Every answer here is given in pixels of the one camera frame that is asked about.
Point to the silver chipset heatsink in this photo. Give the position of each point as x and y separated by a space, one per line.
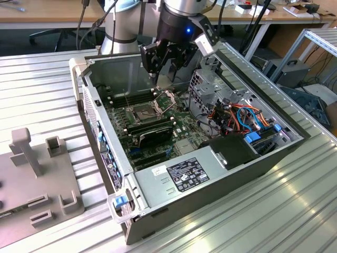
184 146

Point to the small white box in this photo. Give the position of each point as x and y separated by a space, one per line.
243 9

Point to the black expansion card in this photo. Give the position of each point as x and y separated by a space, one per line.
155 135

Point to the brown cardboard box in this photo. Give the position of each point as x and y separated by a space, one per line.
332 116

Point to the aluminium frame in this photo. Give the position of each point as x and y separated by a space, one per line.
316 37

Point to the dark panel with fan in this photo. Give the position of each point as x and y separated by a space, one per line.
302 100

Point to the silver CPU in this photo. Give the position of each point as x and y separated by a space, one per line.
163 81

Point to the small black desk object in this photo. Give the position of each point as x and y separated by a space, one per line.
313 8

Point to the wooden desk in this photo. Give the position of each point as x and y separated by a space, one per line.
39 13
276 19

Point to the silver power supply unit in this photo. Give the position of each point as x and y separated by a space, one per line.
158 189

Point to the green RAM stick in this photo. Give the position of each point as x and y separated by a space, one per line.
19 210

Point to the open cardboard box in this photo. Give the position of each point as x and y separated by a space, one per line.
295 10

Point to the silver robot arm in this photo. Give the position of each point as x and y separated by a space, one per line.
121 31

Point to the grey open PC case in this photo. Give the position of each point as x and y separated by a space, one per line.
263 168

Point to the black expansion slot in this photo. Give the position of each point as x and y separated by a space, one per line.
152 163
150 155

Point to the green motherboard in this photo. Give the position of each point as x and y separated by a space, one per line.
184 124

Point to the grey parts rack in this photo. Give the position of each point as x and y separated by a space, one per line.
15 179

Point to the black RAM slot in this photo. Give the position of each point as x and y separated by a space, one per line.
137 96
137 93
137 99
137 125
142 129
137 102

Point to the black office chair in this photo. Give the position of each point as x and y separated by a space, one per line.
60 34

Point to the CPU socket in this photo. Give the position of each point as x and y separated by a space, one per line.
143 114

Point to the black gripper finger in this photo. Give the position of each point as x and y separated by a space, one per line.
152 58
184 56

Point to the blue case latch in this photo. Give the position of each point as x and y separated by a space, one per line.
119 202

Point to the silver drive cage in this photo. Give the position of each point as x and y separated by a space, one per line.
213 89

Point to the metal locking lever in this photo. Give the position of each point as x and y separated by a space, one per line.
126 98

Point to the small blue plastic tab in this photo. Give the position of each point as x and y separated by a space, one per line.
277 128

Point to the black camera bracket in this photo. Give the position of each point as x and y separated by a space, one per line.
210 27

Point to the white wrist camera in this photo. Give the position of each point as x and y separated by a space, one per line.
204 45

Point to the blue disk carrier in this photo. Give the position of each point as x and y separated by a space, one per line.
252 138

